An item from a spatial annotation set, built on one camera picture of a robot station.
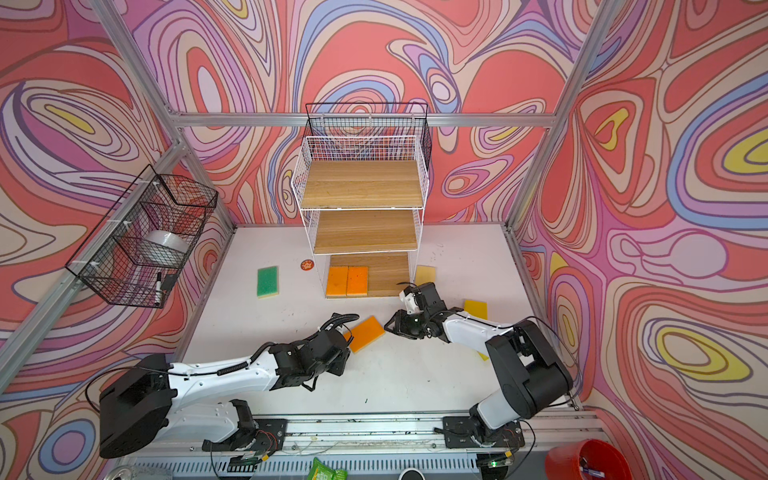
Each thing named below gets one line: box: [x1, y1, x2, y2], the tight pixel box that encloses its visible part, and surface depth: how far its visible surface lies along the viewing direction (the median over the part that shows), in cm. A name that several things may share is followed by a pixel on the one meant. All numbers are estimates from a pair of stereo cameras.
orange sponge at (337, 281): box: [326, 266, 348, 297], surface depth 103 cm
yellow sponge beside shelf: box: [415, 265, 437, 286], surface depth 106 cm
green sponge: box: [257, 266, 279, 299], surface depth 103 cm
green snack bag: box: [308, 457, 349, 480], surface depth 69 cm
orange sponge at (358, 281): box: [347, 266, 369, 296], surface depth 103 cm
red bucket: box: [545, 439, 634, 480], surface depth 62 cm
